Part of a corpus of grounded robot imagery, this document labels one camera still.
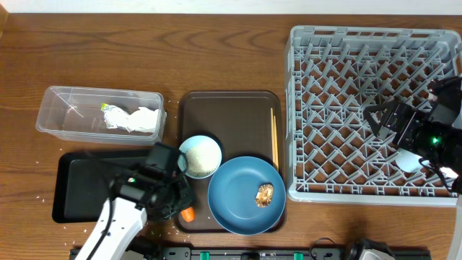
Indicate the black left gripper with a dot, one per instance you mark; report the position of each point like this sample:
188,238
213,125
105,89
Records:
164,214

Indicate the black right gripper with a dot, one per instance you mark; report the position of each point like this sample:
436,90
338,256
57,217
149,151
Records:
413,120

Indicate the orange carrot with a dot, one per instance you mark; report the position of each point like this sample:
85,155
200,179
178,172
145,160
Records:
188,214

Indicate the light blue rice bowl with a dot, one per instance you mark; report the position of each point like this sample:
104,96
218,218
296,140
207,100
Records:
200,156

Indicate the light blue cup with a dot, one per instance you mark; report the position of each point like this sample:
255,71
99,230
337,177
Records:
407,161

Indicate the blue plate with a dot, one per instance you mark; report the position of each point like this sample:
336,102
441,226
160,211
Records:
232,196

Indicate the white napkin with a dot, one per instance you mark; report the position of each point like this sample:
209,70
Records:
143,120

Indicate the silver foil snack wrapper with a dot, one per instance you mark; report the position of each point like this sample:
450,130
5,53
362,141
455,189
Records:
114,117

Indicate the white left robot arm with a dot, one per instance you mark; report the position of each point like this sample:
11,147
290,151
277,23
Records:
134,199

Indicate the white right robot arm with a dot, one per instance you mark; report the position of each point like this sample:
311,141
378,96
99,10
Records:
431,136

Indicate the grey dishwasher rack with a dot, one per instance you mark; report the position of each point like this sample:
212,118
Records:
331,75

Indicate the black tray bin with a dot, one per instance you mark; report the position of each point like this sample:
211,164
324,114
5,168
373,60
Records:
82,179

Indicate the clear plastic bin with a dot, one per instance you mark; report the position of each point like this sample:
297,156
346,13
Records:
73,114

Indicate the brown serving tray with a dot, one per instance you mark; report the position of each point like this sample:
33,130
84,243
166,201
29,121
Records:
240,123

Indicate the wooden chopstick right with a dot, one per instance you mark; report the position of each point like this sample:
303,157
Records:
276,146

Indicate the wooden chopstick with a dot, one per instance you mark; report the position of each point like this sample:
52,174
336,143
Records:
276,146
272,134

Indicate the wooden chopstick left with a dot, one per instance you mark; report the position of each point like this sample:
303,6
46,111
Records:
272,134

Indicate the black rail at table edge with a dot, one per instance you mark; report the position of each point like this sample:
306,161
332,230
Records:
183,253

